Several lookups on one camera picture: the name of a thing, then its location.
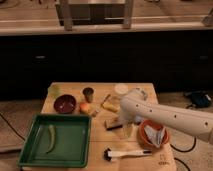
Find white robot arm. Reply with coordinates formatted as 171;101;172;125
120;88;213;145

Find green plastic tray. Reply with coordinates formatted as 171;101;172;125
18;114;91;168

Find orange clay bowl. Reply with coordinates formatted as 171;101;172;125
138;120;169;149

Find blue grey cloth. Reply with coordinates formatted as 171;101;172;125
144;125;165;148

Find white plastic cup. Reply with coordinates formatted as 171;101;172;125
114;83;128;95

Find red yellow apple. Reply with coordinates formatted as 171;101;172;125
79;102;91;114

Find dark red bowl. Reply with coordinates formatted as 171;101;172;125
53;94;77;114

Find black bag on floor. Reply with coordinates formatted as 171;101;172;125
185;91;212;108

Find green chili pepper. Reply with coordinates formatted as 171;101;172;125
46;125;56;153

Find light green lime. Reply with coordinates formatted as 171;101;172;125
48;85;60;98

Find wooden chair legs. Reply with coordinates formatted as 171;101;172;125
55;0;134;31

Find white handled dish brush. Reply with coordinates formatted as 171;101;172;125
103;148;152;161

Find wooden handled knife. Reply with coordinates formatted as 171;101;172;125
92;94;111;117

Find black power cable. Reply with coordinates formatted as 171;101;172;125
170;136;198;154

